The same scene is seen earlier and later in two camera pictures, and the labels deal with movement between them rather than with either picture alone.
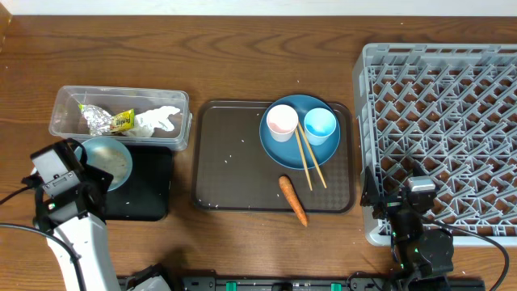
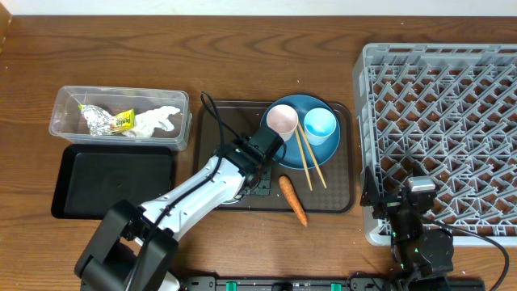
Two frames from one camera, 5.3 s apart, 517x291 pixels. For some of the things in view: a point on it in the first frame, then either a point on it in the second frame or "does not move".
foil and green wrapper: (100, 122) does not move
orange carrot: (294, 198) does not move
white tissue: (146, 123) does not move
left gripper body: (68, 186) -> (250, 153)
